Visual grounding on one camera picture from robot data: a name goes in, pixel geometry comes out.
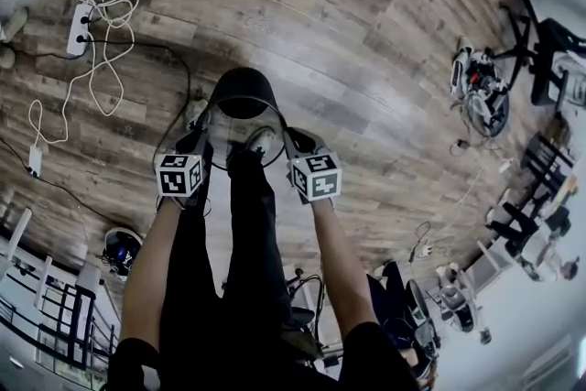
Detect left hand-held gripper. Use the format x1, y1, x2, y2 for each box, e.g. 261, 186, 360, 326
154, 112, 214, 210

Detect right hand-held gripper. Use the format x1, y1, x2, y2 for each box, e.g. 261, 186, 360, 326
282, 128, 343, 205

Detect black mesh waste bin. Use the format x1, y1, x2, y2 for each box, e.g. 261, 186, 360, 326
201, 67, 288, 174

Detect person's left forearm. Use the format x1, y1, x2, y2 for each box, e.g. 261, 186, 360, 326
119, 196, 184, 352

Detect person's right forearm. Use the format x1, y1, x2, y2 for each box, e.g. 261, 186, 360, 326
310, 199, 381, 335

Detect person's left shoe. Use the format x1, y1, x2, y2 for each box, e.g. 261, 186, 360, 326
185, 98, 210, 129

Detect person's shoe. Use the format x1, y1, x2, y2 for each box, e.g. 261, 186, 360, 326
244, 126, 275, 157
185, 98, 210, 129

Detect person's right shoe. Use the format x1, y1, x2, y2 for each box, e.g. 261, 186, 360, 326
244, 126, 275, 157

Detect person's black clothing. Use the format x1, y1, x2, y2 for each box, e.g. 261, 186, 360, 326
103, 150, 422, 391

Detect round gear case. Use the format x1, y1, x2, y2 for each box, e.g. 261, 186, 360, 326
101, 226, 144, 280

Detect white power strip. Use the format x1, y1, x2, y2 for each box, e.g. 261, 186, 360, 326
66, 3, 95, 60

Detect white plug adapter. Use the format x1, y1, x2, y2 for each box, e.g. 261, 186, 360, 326
409, 222, 436, 265

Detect white power adapter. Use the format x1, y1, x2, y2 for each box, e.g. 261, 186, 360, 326
27, 145, 44, 178

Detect black metal rack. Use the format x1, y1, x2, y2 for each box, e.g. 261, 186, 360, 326
36, 283, 118, 370

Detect grey rounded appliance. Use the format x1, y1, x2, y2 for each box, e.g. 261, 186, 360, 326
437, 281, 482, 333

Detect black slatted shelf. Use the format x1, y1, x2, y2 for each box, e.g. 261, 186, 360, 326
521, 132, 576, 198

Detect black office chair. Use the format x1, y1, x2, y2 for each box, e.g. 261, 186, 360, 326
492, 2, 586, 109

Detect grey backpack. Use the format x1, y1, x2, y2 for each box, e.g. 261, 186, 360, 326
551, 52, 586, 106

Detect long black cable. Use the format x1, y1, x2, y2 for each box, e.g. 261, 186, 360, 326
80, 36, 193, 161

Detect white charger cable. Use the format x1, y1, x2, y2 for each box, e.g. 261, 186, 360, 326
27, 4, 136, 150

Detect thin black floor cable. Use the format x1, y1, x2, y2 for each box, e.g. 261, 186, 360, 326
0, 136, 115, 221

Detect black cable with adapter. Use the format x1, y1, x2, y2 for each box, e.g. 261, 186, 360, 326
11, 49, 74, 61

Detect heap of grippers and cables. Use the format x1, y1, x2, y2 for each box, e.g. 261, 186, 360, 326
450, 45, 512, 138

